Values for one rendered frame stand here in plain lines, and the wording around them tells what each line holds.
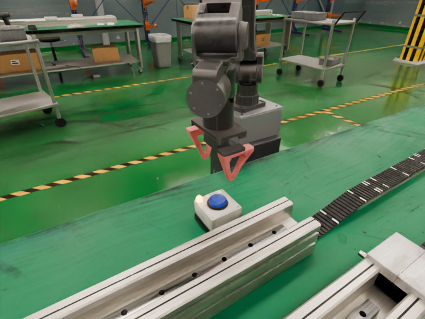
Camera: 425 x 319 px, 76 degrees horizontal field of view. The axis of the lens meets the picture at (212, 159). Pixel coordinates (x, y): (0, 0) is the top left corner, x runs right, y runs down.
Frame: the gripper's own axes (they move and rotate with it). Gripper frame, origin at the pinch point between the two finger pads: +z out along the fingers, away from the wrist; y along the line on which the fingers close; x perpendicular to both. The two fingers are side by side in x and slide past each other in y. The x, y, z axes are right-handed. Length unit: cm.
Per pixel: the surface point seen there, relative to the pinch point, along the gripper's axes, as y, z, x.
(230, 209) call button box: 3.1, 10.2, 1.5
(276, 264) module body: 17.4, 13.4, 2.1
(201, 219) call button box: -0.5, 13.6, -3.8
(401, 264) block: 31.2, 6.8, 14.7
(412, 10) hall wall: -508, 23, 1130
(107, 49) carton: -458, 51, 81
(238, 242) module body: 10.7, 11.4, -1.9
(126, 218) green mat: -12.8, 16.2, -17.5
